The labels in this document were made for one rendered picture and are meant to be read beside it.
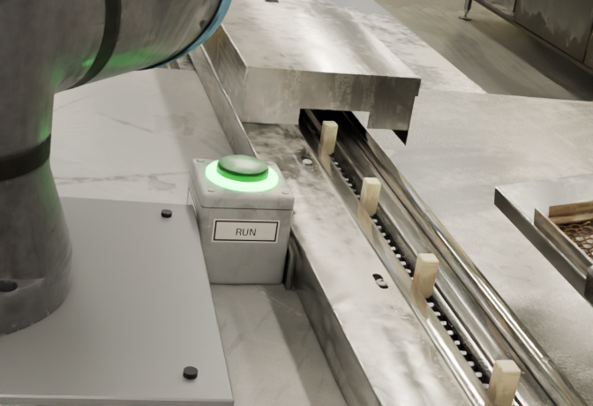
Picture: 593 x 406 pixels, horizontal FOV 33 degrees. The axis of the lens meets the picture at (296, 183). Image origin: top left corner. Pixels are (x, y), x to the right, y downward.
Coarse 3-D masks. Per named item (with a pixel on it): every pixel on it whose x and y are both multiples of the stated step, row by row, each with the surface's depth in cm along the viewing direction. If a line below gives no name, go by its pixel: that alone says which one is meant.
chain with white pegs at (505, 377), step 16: (304, 112) 109; (336, 128) 97; (336, 160) 97; (368, 192) 85; (368, 208) 86; (400, 256) 79; (432, 256) 73; (416, 272) 73; (432, 272) 73; (432, 288) 73; (432, 304) 73; (448, 320) 70; (464, 352) 67; (480, 368) 65; (496, 368) 61; (512, 368) 60; (496, 384) 61; (512, 384) 60; (496, 400) 61; (512, 400) 61
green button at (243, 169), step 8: (224, 160) 75; (232, 160) 75; (240, 160) 76; (248, 160) 76; (256, 160) 76; (216, 168) 75; (224, 168) 74; (232, 168) 74; (240, 168) 74; (248, 168) 74; (256, 168) 75; (264, 168) 75; (224, 176) 74; (232, 176) 73; (240, 176) 73; (248, 176) 73; (256, 176) 74; (264, 176) 74
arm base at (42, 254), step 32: (0, 160) 52; (32, 160) 54; (0, 192) 53; (32, 192) 55; (0, 224) 53; (32, 224) 55; (64, 224) 59; (0, 256) 54; (32, 256) 55; (64, 256) 58; (0, 288) 55; (32, 288) 55; (64, 288) 58; (0, 320) 54; (32, 320) 56
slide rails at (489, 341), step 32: (320, 160) 93; (352, 160) 95; (352, 192) 87; (384, 192) 88; (416, 224) 83; (384, 256) 76; (416, 256) 77; (416, 288) 72; (448, 288) 73; (480, 320) 69; (448, 352) 65; (512, 352) 66; (480, 384) 62
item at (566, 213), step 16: (560, 208) 77; (576, 208) 77; (592, 208) 78; (544, 224) 75; (560, 224) 77; (576, 224) 77; (560, 240) 73; (576, 240) 74; (576, 256) 71; (592, 256) 72
